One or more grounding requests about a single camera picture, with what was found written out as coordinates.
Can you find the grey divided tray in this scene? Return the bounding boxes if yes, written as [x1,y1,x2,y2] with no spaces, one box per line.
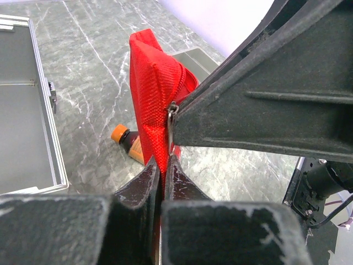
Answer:
[171,47,218,83]

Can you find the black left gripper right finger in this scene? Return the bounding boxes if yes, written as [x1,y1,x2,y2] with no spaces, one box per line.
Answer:
[161,155,312,264]

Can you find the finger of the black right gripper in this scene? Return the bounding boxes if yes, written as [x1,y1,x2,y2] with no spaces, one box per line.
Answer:
[172,1,352,163]

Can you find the red first aid pouch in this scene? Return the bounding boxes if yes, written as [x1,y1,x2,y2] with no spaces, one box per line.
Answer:
[129,28,200,199]

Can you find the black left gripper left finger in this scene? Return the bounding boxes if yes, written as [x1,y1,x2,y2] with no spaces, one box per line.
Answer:
[1,158,160,264]

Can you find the grey metal case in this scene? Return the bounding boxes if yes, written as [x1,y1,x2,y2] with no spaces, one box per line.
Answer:
[1,14,69,194]

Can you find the brown medicine bottle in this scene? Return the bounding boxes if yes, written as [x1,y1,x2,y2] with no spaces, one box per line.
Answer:
[111,124,145,165]

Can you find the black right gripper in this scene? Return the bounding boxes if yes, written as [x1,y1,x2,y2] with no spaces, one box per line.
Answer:
[282,157,353,227]

